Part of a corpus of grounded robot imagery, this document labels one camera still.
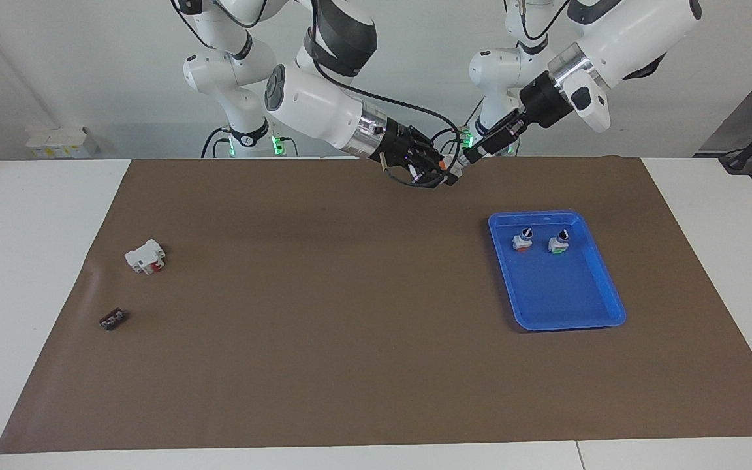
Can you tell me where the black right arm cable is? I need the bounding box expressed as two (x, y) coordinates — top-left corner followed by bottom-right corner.
(311, 0), (463, 189)

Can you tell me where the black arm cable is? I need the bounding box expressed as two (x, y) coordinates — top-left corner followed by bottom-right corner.
(520, 0), (572, 41)
(311, 0), (463, 189)

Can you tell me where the white cardboard box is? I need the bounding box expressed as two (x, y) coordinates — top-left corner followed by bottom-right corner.
(27, 126), (99, 159)

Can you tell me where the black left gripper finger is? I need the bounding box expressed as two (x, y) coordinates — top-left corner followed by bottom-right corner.
(480, 110), (525, 141)
(462, 127), (520, 165)

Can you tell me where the brown table mat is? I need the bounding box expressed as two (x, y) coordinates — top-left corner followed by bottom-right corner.
(0, 157), (752, 454)

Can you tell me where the black right base cable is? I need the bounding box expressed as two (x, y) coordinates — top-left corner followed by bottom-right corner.
(201, 126), (232, 159)

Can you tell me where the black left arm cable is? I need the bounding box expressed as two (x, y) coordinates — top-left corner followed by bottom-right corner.
(520, 0), (572, 41)

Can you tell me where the black left base cable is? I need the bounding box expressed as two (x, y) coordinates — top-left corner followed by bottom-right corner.
(428, 98), (484, 156)

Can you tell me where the white circuit breaker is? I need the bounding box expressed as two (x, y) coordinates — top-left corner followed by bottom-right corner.
(124, 239), (166, 275)

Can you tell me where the selector switch orange base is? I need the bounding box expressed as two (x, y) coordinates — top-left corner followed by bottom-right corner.
(438, 161), (471, 183)

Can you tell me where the blue plastic tray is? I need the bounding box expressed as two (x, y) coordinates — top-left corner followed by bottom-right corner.
(488, 210), (627, 333)

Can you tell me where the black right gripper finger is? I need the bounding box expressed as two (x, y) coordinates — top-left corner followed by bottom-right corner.
(412, 166), (455, 187)
(415, 134), (448, 167)

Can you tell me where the black base cable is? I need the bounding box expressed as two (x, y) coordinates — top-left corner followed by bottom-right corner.
(201, 126), (232, 159)
(428, 98), (484, 156)

